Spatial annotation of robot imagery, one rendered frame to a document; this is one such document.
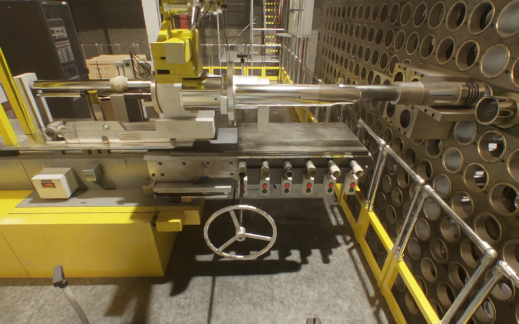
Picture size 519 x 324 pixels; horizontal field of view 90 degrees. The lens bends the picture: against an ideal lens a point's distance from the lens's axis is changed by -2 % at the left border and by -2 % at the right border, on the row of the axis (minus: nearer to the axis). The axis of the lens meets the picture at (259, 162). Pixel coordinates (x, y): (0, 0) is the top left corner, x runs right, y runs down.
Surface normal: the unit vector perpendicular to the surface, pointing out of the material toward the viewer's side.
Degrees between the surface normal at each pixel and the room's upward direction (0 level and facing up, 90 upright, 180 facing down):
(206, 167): 90
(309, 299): 0
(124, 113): 90
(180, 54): 90
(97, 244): 90
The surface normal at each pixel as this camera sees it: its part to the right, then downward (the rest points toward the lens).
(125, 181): 0.04, 0.50
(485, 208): -1.00, 0.01
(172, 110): 0.04, 0.14
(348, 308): 0.01, -0.87
